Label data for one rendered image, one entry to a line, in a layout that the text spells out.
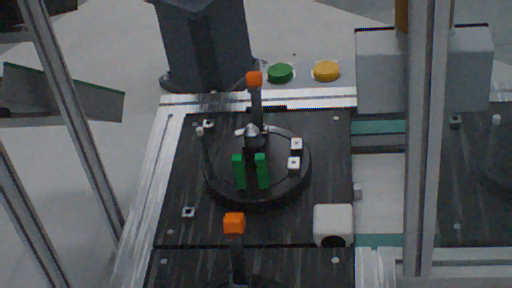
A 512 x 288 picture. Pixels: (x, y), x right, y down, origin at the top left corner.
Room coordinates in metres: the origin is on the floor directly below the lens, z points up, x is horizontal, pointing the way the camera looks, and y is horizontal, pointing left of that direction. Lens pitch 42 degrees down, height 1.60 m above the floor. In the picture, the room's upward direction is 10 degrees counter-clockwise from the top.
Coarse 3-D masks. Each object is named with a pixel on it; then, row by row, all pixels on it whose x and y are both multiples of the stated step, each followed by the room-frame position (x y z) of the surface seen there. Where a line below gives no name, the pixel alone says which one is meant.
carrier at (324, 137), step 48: (192, 144) 0.73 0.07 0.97; (240, 144) 0.69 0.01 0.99; (288, 144) 0.67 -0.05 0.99; (336, 144) 0.68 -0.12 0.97; (192, 192) 0.64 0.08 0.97; (240, 192) 0.60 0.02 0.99; (288, 192) 0.59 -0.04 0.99; (336, 192) 0.59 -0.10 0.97; (192, 240) 0.56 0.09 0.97; (288, 240) 0.53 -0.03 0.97; (336, 240) 0.51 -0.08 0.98
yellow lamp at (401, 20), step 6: (396, 0) 0.50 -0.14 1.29; (402, 0) 0.49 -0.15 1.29; (408, 0) 0.48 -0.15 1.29; (396, 6) 0.50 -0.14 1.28; (402, 6) 0.49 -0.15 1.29; (396, 12) 0.50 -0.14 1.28; (402, 12) 0.49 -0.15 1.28; (396, 18) 0.50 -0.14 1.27; (402, 18) 0.49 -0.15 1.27; (396, 24) 0.50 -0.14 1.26; (402, 24) 0.49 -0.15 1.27; (402, 30) 0.49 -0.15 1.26
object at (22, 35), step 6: (0, 30) 0.67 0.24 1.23; (6, 30) 0.66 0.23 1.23; (12, 30) 0.66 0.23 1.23; (18, 30) 0.66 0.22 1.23; (24, 30) 0.66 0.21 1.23; (0, 36) 0.66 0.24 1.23; (6, 36) 0.66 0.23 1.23; (12, 36) 0.66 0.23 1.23; (18, 36) 0.66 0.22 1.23; (24, 36) 0.66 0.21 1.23; (30, 36) 0.65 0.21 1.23; (0, 42) 0.66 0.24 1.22; (6, 42) 0.66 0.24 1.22; (12, 42) 0.66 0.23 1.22
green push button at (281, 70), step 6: (270, 66) 0.87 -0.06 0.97; (276, 66) 0.87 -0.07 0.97; (282, 66) 0.87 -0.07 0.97; (288, 66) 0.87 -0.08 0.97; (270, 72) 0.86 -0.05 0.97; (276, 72) 0.86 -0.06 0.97; (282, 72) 0.85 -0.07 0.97; (288, 72) 0.85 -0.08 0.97; (270, 78) 0.85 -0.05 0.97; (276, 78) 0.84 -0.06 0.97; (282, 78) 0.84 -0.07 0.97; (288, 78) 0.84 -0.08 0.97
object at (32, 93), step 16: (16, 64) 0.64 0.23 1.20; (0, 80) 0.78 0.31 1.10; (16, 80) 0.63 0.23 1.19; (32, 80) 0.65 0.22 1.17; (80, 80) 0.73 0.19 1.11; (0, 96) 0.77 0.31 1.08; (16, 96) 0.62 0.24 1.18; (32, 96) 0.64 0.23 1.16; (48, 96) 0.67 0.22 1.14; (80, 96) 0.72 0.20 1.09; (96, 96) 0.75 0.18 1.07; (112, 96) 0.78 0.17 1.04; (16, 112) 0.77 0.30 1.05; (32, 112) 0.72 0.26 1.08; (96, 112) 0.74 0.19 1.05; (112, 112) 0.77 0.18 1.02
